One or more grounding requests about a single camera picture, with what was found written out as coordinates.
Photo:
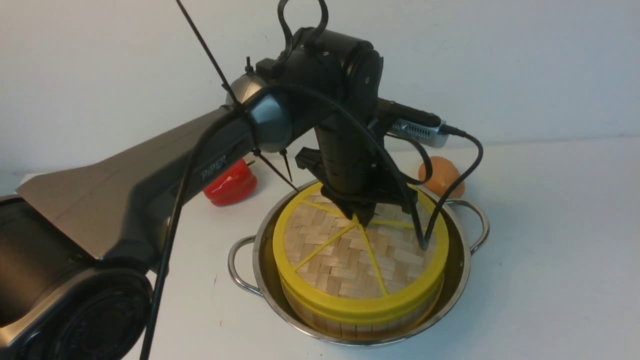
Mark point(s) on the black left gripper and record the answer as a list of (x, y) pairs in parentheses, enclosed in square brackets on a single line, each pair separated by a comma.
[(352, 173)]

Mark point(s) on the woven bamboo lid yellow rim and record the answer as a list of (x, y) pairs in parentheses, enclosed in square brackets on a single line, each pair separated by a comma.
[(349, 273)]

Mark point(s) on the bamboo steamer basket yellow rim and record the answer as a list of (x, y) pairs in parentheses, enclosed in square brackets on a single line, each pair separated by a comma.
[(400, 323)]

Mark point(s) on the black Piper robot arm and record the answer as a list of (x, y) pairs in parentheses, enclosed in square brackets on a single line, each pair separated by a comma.
[(76, 245)]

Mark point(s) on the red bell pepper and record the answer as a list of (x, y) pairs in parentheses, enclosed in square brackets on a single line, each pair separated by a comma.
[(234, 186)]

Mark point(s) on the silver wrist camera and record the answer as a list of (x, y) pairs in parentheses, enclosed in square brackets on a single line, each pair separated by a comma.
[(410, 123)]

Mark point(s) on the stainless steel two-handled pot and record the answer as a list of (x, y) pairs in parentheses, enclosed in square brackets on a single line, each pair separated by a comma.
[(251, 265)]

